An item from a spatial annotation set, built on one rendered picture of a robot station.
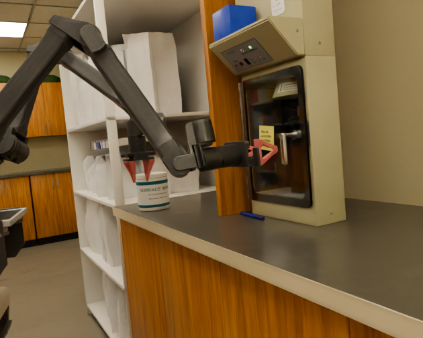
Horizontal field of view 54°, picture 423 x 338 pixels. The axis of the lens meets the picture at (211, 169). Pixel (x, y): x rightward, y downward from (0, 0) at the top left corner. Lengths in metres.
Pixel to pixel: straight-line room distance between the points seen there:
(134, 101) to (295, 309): 0.60
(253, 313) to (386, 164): 0.77
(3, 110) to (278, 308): 0.78
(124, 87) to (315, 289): 0.64
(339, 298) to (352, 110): 1.01
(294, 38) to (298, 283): 0.65
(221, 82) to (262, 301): 0.77
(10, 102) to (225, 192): 0.74
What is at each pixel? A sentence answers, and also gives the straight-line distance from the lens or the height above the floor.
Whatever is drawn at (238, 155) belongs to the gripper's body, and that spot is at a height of 1.16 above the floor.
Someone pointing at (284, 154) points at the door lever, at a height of 1.15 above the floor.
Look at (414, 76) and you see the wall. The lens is 1.50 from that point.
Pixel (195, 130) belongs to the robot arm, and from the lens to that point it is 1.04.
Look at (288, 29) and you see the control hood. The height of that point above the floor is 1.48.
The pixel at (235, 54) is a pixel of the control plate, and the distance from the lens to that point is 1.34.
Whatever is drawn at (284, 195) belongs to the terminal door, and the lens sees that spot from 1.28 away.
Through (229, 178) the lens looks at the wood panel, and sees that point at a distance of 1.46.
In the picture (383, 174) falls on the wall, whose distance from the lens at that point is 1.59.
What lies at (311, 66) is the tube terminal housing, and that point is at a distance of 1.21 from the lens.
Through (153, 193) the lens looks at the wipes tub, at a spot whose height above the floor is 1.01.
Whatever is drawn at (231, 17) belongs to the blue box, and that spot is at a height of 1.56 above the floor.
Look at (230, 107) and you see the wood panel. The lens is 1.47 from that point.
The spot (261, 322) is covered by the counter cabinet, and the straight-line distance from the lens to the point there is 1.04.
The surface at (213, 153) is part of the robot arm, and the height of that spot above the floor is 1.17.
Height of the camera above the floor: 1.21
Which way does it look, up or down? 4 degrees down
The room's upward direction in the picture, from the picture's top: 5 degrees counter-clockwise
